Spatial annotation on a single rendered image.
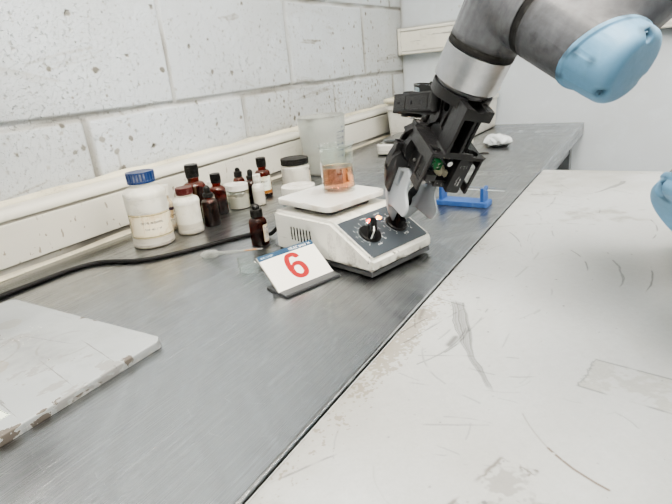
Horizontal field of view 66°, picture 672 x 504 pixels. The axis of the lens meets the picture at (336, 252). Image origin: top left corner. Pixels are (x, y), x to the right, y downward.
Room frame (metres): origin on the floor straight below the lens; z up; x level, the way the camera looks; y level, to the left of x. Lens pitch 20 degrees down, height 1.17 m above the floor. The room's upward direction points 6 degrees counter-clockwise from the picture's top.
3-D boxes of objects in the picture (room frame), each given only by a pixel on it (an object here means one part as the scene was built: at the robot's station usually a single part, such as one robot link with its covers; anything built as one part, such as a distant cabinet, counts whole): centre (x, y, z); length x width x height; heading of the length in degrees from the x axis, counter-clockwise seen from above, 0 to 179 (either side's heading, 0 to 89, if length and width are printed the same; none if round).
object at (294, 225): (0.75, -0.02, 0.94); 0.22 x 0.13 x 0.08; 42
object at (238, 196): (1.09, 0.19, 0.93); 0.05 x 0.05 x 0.05
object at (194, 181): (1.04, 0.27, 0.95); 0.04 x 0.04 x 0.11
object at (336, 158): (0.78, -0.02, 1.02); 0.06 x 0.05 x 0.08; 124
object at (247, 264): (0.71, 0.12, 0.91); 0.06 x 0.06 x 0.02
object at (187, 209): (0.94, 0.27, 0.94); 0.05 x 0.05 x 0.09
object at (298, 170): (1.24, 0.08, 0.94); 0.07 x 0.07 x 0.07
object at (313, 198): (0.77, 0.00, 0.98); 0.12 x 0.12 x 0.01; 42
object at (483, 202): (0.94, -0.25, 0.92); 0.10 x 0.03 x 0.04; 54
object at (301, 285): (0.65, 0.05, 0.92); 0.09 x 0.06 x 0.04; 128
